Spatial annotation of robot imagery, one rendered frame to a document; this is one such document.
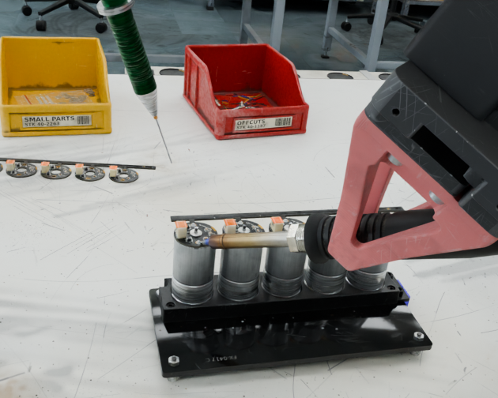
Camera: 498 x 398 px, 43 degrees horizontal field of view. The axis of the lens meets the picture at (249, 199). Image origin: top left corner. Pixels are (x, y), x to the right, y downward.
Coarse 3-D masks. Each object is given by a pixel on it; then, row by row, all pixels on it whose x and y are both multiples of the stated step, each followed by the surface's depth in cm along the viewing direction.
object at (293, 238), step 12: (300, 228) 31; (216, 240) 34; (228, 240) 33; (240, 240) 33; (252, 240) 32; (264, 240) 32; (276, 240) 32; (288, 240) 31; (300, 240) 30; (300, 252) 31
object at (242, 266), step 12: (240, 228) 36; (228, 252) 36; (240, 252) 36; (252, 252) 36; (228, 264) 36; (240, 264) 36; (252, 264) 36; (228, 276) 37; (240, 276) 37; (252, 276) 37; (228, 288) 37; (240, 288) 37; (252, 288) 37; (240, 300) 37
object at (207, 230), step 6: (192, 222) 37; (198, 222) 37; (192, 228) 36; (198, 228) 36; (204, 228) 36; (210, 228) 36; (174, 234) 35; (204, 234) 36; (210, 234) 36; (216, 234) 36; (180, 240) 35; (186, 240) 35; (192, 240) 35; (192, 246) 35; (198, 246) 35; (204, 246) 35
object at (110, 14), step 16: (112, 0) 26; (128, 0) 26; (112, 16) 26; (128, 16) 27; (112, 32) 27; (128, 32) 27; (128, 48) 27; (144, 48) 28; (128, 64) 28; (144, 64) 28; (144, 80) 29
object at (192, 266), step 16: (176, 256) 36; (192, 256) 35; (208, 256) 35; (176, 272) 36; (192, 272) 36; (208, 272) 36; (176, 288) 37; (192, 288) 36; (208, 288) 37; (192, 304) 37
